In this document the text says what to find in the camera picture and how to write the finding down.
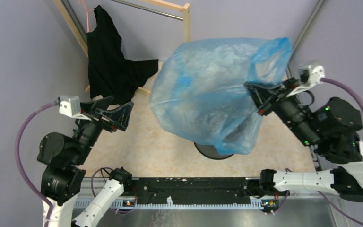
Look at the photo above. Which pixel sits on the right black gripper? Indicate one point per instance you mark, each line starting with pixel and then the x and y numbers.
pixel 262 94

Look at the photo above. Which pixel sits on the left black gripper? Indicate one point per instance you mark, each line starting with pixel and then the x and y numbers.
pixel 119 117

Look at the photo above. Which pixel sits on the blue plastic trash bag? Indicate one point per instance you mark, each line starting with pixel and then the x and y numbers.
pixel 199 93

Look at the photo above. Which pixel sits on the dark grey trash bin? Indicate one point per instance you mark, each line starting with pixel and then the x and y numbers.
pixel 209 151

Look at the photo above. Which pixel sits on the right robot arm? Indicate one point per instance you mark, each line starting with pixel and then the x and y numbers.
pixel 333 132

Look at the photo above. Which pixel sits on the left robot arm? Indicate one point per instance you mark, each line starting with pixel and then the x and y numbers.
pixel 62 155

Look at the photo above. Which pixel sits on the black t-shirt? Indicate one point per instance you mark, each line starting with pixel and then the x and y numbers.
pixel 109 72

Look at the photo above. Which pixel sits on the pink clothes hanger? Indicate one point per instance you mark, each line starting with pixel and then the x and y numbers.
pixel 89 12

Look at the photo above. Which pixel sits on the wooden clothes rack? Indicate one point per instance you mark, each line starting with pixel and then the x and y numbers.
pixel 70 17

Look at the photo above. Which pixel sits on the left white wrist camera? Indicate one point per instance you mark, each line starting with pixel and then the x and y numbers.
pixel 70 106

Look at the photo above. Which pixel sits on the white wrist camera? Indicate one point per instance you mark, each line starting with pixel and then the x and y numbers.
pixel 310 76
pixel 70 106

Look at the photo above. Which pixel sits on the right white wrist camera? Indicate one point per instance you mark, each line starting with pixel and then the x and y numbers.
pixel 310 76

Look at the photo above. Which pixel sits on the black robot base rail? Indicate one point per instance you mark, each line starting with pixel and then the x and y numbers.
pixel 197 192

